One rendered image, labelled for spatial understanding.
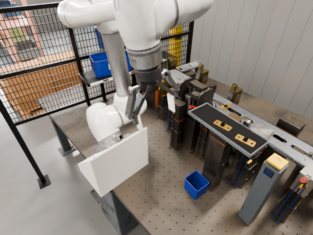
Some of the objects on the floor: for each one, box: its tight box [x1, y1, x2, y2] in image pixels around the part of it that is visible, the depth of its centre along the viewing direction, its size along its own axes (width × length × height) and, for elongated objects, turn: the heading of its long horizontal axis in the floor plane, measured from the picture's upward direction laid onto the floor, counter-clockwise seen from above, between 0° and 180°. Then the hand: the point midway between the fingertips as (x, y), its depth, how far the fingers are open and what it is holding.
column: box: [96, 190, 140, 235], centre depth 162 cm, size 31×31×66 cm
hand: (156, 117), depth 70 cm, fingers open, 13 cm apart
